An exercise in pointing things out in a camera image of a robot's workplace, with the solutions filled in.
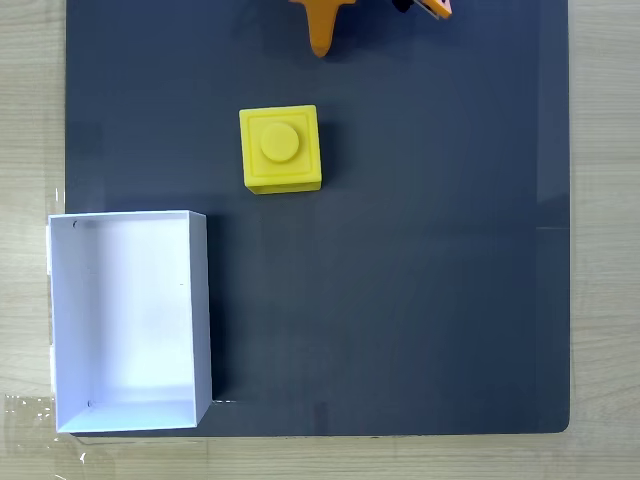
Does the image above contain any white open cardboard box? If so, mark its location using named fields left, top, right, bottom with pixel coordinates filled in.
left=47, top=209, right=214, bottom=434

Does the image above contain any clear plastic tape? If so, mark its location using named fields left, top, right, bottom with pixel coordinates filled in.
left=3, top=392, right=69, bottom=480

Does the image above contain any yellow toy block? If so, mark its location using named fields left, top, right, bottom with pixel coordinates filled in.
left=238, top=104, right=324, bottom=196

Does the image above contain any dark grey table mat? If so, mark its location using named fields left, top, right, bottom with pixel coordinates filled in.
left=64, top=0, right=572, bottom=438

